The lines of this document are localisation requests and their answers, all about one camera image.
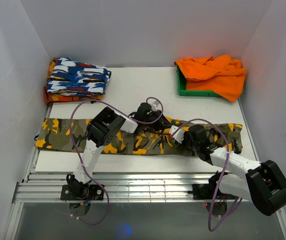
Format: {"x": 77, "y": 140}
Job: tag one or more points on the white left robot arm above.
{"x": 100, "y": 133}

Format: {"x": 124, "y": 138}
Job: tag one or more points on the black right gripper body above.
{"x": 187, "y": 143}

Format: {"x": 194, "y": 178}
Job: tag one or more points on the aluminium rail frame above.
{"x": 150, "y": 199}

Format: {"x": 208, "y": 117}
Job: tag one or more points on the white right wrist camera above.
{"x": 177, "y": 134}

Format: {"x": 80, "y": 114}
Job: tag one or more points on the orange camouflage folded trousers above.
{"x": 58, "y": 98}

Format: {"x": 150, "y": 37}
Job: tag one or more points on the orange crumpled cloth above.
{"x": 224, "y": 62}

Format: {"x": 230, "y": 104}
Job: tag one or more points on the green plastic bin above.
{"x": 182, "y": 83}

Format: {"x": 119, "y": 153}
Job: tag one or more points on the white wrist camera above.
{"x": 177, "y": 134}
{"x": 155, "y": 105}

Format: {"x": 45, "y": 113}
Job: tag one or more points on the blue white camouflage folded trousers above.
{"x": 72, "y": 78}

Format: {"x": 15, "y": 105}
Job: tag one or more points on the olive yellow camouflage trousers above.
{"x": 55, "y": 135}

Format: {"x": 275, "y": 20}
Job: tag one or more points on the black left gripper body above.
{"x": 158, "y": 125}

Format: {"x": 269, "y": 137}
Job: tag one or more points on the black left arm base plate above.
{"x": 90, "y": 192}

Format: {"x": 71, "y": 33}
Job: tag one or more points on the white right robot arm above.
{"x": 261, "y": 183}

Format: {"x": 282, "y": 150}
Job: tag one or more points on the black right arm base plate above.
{"x": 205, "y": 191}

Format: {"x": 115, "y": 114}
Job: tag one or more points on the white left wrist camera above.
{"x": 155, "y": 105}

